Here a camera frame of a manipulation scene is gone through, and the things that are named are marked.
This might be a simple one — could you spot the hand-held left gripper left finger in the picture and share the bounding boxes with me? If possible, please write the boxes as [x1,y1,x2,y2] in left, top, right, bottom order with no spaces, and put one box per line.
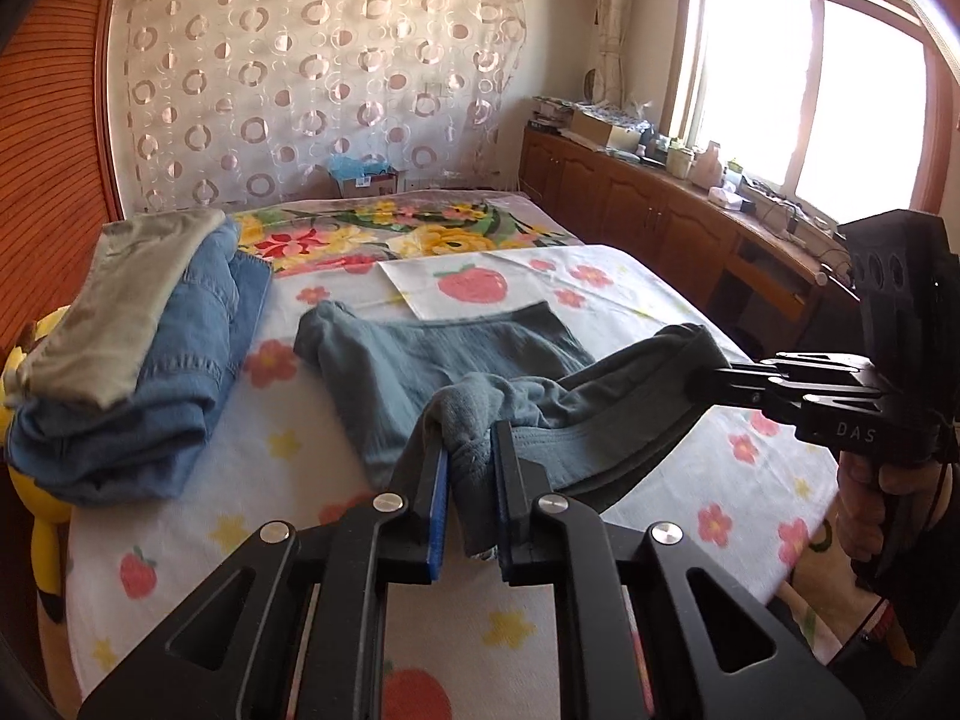
[75,439,455,720]

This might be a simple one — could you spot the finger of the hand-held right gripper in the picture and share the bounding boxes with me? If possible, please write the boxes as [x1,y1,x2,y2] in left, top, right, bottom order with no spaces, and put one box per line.
[754,351,878,392]
[703,361,811,415]

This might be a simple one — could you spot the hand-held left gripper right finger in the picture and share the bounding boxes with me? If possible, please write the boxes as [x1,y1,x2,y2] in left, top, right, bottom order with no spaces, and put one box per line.
[491,420,871,720]

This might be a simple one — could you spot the teal pants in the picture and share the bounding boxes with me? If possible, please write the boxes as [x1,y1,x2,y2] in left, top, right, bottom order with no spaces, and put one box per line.
[292,300,732,560]

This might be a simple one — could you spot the person's right hand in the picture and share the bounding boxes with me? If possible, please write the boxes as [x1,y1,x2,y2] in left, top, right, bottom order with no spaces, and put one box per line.
[834,459,884,565]

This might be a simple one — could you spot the white power strip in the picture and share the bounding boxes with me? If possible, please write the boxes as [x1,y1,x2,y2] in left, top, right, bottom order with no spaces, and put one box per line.
[750,191,835,232]

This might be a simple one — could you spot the white floral blanket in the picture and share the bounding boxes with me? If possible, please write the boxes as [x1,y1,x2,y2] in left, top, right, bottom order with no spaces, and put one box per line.
[64,244,841,720]

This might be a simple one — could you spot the wooden cabinet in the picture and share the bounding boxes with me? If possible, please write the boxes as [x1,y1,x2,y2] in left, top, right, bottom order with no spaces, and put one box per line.
[520,124,863,361]

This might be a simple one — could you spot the window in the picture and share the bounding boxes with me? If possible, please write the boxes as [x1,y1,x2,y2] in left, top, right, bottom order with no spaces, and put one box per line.
[660,0,960,233]

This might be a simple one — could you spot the open cardboard box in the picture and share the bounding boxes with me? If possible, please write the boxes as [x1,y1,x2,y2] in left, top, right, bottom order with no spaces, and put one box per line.
[572,105,647,152]

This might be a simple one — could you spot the floral bedsheet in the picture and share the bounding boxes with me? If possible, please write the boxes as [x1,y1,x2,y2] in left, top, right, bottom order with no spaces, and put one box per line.
[225,191,586,278]

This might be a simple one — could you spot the folded blue jeans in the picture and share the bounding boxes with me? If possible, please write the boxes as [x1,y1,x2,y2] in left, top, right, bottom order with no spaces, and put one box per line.
[6,221,272,508]

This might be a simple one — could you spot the stack of books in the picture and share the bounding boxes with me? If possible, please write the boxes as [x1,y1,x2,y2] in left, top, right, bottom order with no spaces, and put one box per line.
[529,96,578,133]

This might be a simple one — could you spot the small cardboard box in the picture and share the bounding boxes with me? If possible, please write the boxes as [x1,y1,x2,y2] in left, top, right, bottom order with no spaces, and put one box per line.
[330,165,400,200]

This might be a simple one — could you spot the blue item in box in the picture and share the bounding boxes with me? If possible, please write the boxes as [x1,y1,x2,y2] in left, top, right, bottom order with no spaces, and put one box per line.
[326,156,392,181]

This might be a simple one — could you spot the lace curtain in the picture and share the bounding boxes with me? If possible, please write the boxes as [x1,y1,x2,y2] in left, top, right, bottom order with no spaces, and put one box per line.
[585,0,640,102]

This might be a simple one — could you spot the yellow plush toy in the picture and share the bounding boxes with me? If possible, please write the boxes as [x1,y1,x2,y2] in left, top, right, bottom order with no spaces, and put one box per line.
[0,307,76,625]

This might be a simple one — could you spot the folded grey-green cloth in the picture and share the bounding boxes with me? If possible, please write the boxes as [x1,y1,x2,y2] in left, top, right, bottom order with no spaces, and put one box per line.
[15,208,226,412]

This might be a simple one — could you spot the circle-patterned sheer curtain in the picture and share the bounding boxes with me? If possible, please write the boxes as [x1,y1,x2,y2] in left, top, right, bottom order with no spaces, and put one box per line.
[112,0,526,215]

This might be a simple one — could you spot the wooden louvered wardrobe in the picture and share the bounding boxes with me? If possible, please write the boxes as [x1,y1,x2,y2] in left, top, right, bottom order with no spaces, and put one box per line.
[0,0,143,361]

